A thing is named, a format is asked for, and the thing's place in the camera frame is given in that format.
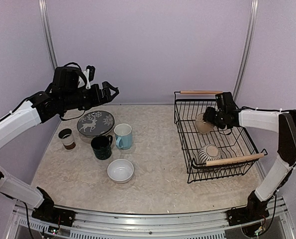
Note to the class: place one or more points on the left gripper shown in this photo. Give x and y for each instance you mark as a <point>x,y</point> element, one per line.
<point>98,99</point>

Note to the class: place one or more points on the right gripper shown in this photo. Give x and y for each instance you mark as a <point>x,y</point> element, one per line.
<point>208,115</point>

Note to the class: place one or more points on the beige ceramic bowl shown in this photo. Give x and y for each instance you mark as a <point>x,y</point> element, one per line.
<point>202,126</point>

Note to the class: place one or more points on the grey deer pattern plate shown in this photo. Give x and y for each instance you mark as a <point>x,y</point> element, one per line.
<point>95,124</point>

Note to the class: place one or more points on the light blue mug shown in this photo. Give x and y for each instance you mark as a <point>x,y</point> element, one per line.
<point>123,136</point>

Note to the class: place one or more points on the dark green mug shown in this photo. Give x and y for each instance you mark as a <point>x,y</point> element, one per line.
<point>101,146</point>

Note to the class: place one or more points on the white and brown cup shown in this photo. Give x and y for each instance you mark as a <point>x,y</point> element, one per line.
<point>67,138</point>

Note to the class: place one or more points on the white ceramic bowl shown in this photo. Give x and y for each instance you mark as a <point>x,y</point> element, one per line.
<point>120,171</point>

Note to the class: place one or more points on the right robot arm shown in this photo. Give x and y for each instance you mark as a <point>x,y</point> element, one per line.
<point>282,122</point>

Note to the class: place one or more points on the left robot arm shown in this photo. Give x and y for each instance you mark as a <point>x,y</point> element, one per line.
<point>69,90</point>

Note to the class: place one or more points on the striped small bowl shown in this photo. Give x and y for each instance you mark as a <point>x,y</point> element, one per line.
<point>208,152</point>

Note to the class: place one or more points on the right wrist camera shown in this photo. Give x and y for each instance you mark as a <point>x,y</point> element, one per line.
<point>221,99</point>

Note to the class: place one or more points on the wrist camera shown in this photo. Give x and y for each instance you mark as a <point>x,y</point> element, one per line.
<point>221,99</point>
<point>89,74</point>

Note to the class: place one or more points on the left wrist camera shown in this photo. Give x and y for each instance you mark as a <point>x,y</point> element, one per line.
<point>89,74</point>

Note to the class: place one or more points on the black wire dish rack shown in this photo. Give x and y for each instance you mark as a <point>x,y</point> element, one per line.
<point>234,142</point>

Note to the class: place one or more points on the far wooden rack handle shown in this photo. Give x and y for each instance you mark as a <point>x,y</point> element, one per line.
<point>200,92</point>

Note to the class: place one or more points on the wooden rack handle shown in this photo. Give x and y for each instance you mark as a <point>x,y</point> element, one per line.
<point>233,160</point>
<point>200,92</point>

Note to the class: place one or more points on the near wooden rack handle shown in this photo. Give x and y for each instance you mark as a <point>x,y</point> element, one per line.
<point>233,160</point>

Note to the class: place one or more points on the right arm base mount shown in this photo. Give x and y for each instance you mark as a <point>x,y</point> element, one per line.
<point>237,216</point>

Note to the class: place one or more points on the left aluminium corner post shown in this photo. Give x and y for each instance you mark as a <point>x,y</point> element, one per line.
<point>47,32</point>

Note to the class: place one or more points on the aluminium corner post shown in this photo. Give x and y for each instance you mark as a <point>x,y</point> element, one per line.
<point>47,32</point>
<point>247,48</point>

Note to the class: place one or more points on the right aluminium corner post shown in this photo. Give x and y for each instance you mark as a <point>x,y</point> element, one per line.
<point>247,48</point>

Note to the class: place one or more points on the aluminium front rail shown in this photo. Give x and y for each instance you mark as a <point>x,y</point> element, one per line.
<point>90,224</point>

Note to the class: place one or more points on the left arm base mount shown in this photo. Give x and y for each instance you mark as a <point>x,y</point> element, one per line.
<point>61,217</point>

